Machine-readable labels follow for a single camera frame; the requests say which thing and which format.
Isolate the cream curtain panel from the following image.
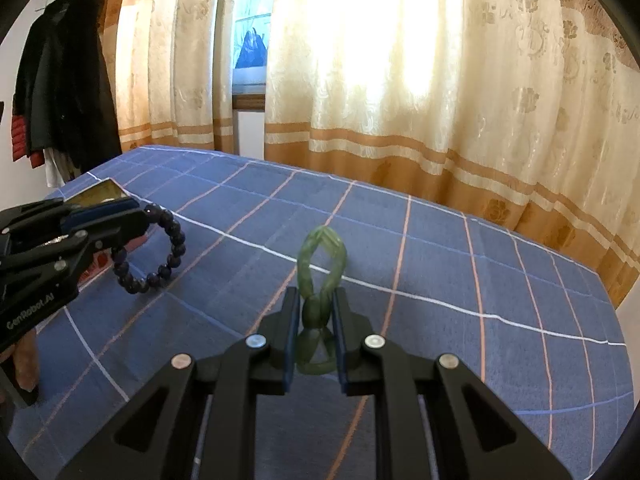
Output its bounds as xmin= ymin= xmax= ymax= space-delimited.
xmin=265 ymin=0 xmax=639 ymax=304
xmin=101 ymin=0 xmax=234 ymax=153

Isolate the green jade bangle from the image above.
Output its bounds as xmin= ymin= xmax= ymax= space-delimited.
xmin=295 ymin=226 xmax=347 ymax=376

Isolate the black hanging coat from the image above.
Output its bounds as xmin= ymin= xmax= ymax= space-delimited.
xmin=12 ymin=0 xmax=122 ymax=172

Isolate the dark purple bead bracelet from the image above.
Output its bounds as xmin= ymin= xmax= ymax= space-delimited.
xmin=109 ymin=202 xmax=188 ymax=295

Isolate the window with wooden sill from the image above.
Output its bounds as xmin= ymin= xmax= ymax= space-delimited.
xmin=231 ymin=0 xmax=274 ymax=112

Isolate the left hand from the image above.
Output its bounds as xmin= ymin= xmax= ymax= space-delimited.
xmin=1 ymin=330 xmax=40 ymax=392

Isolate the red puffer jacket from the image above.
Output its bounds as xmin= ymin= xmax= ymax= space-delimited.
xmin=11 ymin=114 xmax=44 ymax=168

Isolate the pink tin jewelry box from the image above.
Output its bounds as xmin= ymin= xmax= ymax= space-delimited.
xmin=65 ymin=178 xmax=150 ymax=288

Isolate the white hanging garment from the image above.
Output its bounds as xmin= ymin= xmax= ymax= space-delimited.
xmin=43 ymin=148 xmax=81 ymax=188

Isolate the blue plaid bed sheet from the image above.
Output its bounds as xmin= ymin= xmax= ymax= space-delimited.
xmin=10 ymin=146 xmax=634 ymax=479

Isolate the cream curtain right panel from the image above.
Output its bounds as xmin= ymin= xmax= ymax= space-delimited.
xmin=265 ymin=0 xmax=639 ymax=304

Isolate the cream curtain left panel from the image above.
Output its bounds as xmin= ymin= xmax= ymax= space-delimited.
xmin=101 ymin=0 xmax=234 ymax=153

